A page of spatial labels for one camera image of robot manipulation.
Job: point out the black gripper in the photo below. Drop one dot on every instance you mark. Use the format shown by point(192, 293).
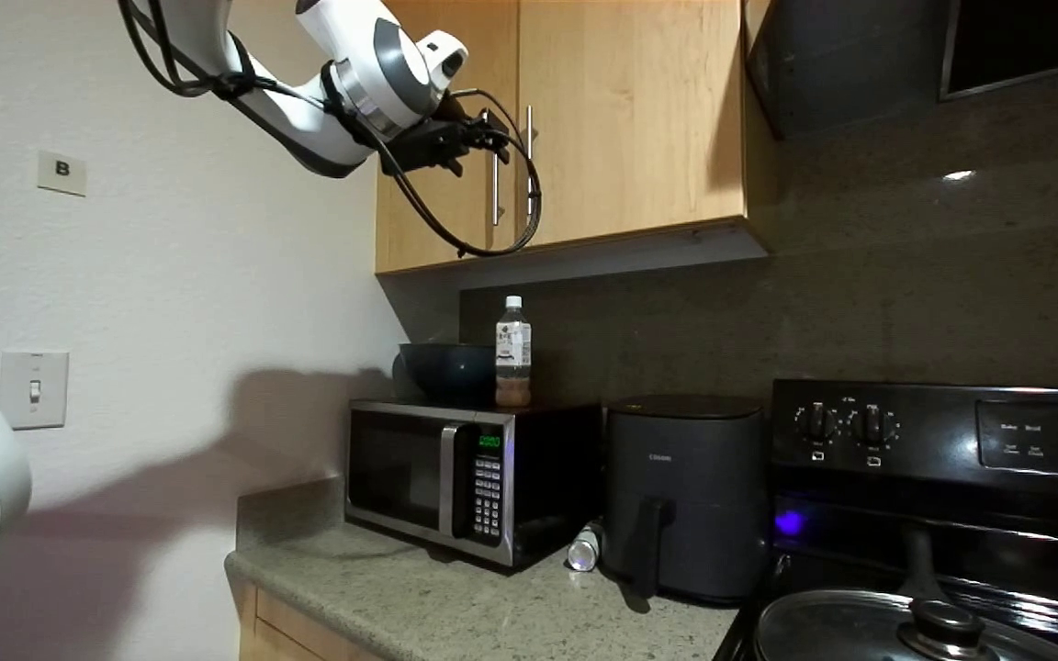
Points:
point(441, 137)

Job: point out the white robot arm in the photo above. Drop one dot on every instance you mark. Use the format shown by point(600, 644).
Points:
point(376, 93)

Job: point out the wooden lower cabinet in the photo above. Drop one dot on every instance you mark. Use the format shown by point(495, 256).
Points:
point(275, 630)

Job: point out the brown liquid bottle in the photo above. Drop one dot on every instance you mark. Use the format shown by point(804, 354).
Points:
point(514, 354)

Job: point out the dark blue bowl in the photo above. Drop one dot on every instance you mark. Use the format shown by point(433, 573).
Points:
point(449, 372)

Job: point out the black range hood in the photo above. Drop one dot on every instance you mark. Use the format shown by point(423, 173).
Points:
point(820, 64)

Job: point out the stainless steel microwave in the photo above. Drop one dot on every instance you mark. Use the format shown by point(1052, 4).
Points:
point(489, 488)

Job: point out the black air fryer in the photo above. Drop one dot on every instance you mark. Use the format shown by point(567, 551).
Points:
point(685, 499)

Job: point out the small clear glass object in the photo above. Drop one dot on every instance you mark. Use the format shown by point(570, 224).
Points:
point(586, 550)

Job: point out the pan with glass lid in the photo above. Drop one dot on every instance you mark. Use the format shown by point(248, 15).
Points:
point(918, 621)

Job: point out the black stove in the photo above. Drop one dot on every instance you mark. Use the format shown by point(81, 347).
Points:
point(860, 464)

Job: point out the white wall thermostat plate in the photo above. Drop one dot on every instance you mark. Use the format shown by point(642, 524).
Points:
point(59, 173)

